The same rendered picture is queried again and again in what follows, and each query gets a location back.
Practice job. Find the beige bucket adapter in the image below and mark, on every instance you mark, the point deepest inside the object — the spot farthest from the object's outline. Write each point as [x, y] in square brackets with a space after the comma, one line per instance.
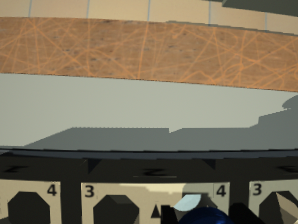
[252, 181]
[149, 183]
[52, 190]

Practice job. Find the grey bench mat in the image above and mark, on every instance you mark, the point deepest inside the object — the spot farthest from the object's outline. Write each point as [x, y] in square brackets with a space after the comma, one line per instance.
[48, 112]

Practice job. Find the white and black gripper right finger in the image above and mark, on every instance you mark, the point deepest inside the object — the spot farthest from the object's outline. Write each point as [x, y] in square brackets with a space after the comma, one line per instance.
[241, 214]

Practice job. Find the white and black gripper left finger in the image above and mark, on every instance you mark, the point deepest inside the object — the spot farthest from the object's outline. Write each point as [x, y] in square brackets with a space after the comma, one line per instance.
[168, 215]

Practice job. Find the dark grey flat base plate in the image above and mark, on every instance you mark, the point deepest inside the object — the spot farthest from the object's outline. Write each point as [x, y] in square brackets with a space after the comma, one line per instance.
[94, 157]

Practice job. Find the blue tube cap with label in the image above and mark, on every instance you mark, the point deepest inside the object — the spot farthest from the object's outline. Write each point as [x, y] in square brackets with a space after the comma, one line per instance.
[198, 209]

